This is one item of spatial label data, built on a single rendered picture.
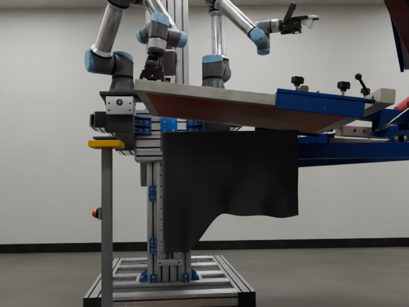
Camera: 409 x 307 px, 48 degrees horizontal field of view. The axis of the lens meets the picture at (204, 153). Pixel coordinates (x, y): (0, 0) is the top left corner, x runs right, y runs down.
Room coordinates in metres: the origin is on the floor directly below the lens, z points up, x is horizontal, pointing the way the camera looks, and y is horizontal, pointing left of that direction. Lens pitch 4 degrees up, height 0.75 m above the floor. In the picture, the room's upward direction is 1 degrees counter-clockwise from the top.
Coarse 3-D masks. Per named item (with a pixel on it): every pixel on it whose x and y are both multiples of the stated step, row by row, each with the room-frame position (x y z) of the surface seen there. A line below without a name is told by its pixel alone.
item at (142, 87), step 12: (144, 84) 1.55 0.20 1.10; (156, 84) 1.56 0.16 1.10; (168, 84) 1.56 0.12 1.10; (180, 84) 1.56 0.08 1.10; (144, 96) 1.66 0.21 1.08; (180, 96) 1.59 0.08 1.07; (192, 96) 1.56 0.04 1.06; (204, 96) 1.56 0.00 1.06; (216, 96) 1.56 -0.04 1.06; (228, 96) 1.56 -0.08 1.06; (240, 96) 1.56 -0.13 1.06; (252, 96) 1.56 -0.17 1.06; (264, 96) 1.56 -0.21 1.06; (192, 120) 2.13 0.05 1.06; (348, 120) 1.69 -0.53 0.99; (300, 132) 2.14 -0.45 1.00; (324, 132) 2.06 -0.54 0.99
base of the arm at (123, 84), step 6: (114, 78) 2.45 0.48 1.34; (120, 78) 2.44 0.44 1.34; (126, 78) 2.45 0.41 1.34; (132, 78) 2.48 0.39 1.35; (114, 84) 2.44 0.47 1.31; (120, 84) 2.43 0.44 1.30; (126, 84) 2.44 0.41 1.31; (132, 84) 2.47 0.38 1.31; (114, 90) 2.43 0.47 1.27; (120, 90) 2.42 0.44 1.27; (126, 90) 2.43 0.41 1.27; (132, 90) 2.45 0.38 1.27
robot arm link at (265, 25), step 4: (268, 20) 2.55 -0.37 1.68; (256, 24) 2.56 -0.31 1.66; (260, 24) 2.56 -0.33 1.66; (264, 24) 2.55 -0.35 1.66; (268, 24) 2.54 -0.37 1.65; (260, 28) 2.56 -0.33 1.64; (264, 28) 2.55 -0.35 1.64; (268, 28) 2.55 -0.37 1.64; (264, 32) 2.55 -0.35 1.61; (268, 32) 2.56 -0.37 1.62; (272, 32) 2.57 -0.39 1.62
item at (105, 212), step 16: (96, 144) 1.90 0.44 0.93; (112, 144) 1.90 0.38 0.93; (112, 160) 1.98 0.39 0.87; (112, 176) 1.98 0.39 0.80; (112, 192) 1.98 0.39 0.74; (112, 208) 1.98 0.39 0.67; (112, 224) 1.98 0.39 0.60; (112, 240) 1.98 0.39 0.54; (112, 256) 1.98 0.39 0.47; (112, 272) 1.98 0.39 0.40; (112, 288) 1.98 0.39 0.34; (112, 304) 1.98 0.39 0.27
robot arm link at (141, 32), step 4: (140, 28) 1.94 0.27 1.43; (144, 28) 1.90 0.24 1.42; (136, 32) 1.97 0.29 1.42; (140, 32) 1.93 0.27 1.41; (144, 32) 1.90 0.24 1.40; (136, 36) 1.97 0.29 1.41; (140, 36) 1.94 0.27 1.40; (144, 36) 1.91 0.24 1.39; (148, 36) 1.90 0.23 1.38; (140, 40) 1.96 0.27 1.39; (144, 40) 1.94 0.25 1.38; (148, 40) 1.93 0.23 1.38
